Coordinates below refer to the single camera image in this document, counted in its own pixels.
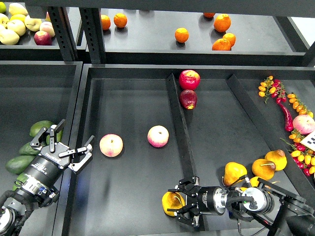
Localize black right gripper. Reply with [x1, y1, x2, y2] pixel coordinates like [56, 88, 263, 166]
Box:
[167, 176, 226, 228]

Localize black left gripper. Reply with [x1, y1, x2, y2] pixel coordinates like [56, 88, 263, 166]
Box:
[23, 119, 95, 189]

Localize dark green avocado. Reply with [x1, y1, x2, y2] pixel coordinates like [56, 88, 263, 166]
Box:
[19, 142, 40, 156]

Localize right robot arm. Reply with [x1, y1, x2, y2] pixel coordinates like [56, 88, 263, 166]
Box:
[162, 175, 315, 236]

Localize green avocado right of pile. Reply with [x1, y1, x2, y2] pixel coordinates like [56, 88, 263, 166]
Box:
[46, 130, 63, 145]

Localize green avocado of pile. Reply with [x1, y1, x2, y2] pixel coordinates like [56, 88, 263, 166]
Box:
[29, 120, 54, 137]
[46, 130, 63, 145]

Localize green avocado top of pile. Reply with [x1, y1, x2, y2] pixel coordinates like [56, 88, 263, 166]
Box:
[29, 120, 54, 137]

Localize dark avocado left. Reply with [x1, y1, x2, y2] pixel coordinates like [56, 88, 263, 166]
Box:
[5, 155, 35, 175]

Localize pink apple left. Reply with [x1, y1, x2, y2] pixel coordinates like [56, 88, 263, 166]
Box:
[99, 134, 123, 157]

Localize pink apple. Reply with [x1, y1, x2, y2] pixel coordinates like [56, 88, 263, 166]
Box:
[99, 134, 123, 157]
[147, 125, 169, 148]

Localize black left tray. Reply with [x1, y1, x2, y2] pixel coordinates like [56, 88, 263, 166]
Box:
[0, 61, 83, 236]

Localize black tray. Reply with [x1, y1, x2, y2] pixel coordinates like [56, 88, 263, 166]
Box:
[0, 61, 83, 236]
[65, 64, 315, 236]

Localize pink apple center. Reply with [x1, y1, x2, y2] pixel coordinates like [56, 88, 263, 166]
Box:
[147, 125, 169, 148]

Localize black center tray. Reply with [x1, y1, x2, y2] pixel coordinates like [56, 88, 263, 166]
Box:
[65, 64, 315, 236]

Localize dark red apple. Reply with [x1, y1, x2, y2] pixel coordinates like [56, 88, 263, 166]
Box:
[179, 89, 197, 110]

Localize red apple on left shelf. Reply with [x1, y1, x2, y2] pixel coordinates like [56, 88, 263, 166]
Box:
[34, 30, 52, 46]

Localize bright red apple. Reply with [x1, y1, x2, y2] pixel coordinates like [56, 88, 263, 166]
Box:
[179, 69, 201, 90]

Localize cherry tomato bunch bottom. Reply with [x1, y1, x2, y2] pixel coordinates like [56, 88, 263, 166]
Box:
[289, 129, 315, 177]

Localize cherry tomato bunch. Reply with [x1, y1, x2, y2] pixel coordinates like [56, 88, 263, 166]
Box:
[258, 76, 286, 104]
[289, 129, 315, 177]

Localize pale pink peach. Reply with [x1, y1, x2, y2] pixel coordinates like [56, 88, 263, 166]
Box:
[39, 21, 55, 38]

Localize pale yellow apple front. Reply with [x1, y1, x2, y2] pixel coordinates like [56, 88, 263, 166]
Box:
[0, 29, 20, 45]

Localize pale yellow apple with stem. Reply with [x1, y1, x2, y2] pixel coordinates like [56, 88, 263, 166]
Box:
[24, 15, 42, 32]

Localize red chili pepper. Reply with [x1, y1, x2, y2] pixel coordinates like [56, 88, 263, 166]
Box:
[278, 103, 294, 132]

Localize pale yellow apple middle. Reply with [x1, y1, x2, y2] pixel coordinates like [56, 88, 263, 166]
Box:
[7, 20, 26, 36]

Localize orange on shelf far left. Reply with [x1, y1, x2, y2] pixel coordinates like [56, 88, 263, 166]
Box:
[101, 15, 111, 30]

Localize white marker tag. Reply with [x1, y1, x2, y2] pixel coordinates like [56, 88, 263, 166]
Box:
[300, 131, 315, 151]

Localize pink apple right bin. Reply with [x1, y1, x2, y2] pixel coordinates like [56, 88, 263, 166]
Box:
[293, 115, 315, 135]

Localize cherry tomato bunch top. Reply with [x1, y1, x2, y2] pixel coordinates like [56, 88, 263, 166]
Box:
[258, 76, 286, 104]

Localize orange on shelf front right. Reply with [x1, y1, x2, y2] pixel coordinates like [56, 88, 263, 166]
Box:
[212, 38, 231, 51]

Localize orange on shelf center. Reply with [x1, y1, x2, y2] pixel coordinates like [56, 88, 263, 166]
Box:
[174, 28, 189, 43]

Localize orange on shelf right small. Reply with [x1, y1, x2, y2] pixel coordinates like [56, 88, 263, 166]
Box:
[223, 32, 236, 47]

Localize large orange on shelf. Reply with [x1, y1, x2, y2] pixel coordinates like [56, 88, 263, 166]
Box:
[214, 14, 231, 32]

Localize orange on shelf back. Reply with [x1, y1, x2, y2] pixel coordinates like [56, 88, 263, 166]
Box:
[203, 12, 215, 18]

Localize black shelf post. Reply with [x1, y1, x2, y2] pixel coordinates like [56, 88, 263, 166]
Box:
[79, 7, 106, 64]

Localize orange cherry tomato string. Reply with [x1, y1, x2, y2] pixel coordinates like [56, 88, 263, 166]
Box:
[286, 92, 314, 118]

